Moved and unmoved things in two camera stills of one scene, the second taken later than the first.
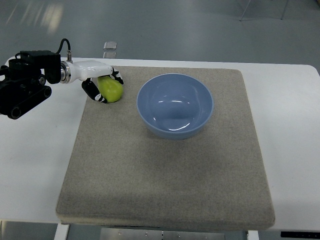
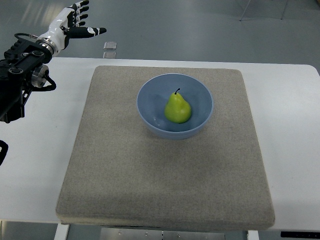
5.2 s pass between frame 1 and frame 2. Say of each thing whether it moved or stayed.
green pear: moved
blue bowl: stayed
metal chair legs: stayed
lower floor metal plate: stayed
